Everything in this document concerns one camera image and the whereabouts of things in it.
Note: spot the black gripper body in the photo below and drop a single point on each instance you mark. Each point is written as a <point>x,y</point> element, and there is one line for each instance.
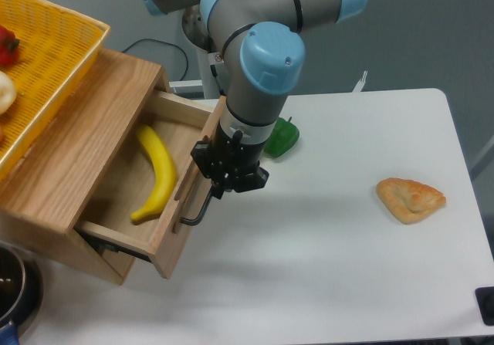
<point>228,153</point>

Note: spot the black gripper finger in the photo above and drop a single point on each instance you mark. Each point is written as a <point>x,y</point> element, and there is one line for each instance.
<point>254,179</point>
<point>211,167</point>

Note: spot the wooden top drawer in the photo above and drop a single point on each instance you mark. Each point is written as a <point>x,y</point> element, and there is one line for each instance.
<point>151,183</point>

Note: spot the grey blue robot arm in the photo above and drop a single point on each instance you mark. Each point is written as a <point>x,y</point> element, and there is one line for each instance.
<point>260,43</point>

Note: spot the wooden drawer cabinet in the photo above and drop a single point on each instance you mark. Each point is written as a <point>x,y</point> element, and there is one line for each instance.
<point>43,197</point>

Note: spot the yellow toy banana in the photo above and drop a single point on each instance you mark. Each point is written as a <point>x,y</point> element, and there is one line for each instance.
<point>165,174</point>

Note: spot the green toy bell pepper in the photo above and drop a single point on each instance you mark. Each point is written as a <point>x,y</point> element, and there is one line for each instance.
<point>284,136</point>

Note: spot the toy pastry turnover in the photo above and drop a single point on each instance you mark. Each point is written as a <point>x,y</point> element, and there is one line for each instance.
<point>409,201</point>

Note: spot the yellow plastic basket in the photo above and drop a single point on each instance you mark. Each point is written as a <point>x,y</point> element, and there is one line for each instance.
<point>57,48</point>

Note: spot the white toy onion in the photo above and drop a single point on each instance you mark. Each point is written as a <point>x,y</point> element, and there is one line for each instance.
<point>8,92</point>

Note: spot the red toy pepper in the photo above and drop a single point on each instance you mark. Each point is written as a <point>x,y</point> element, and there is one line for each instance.
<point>9,47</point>

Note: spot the dark metal pot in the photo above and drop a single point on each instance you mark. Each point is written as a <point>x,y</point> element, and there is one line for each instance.
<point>21,293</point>

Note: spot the black table corner device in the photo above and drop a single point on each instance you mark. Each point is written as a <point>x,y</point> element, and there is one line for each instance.
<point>485,297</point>

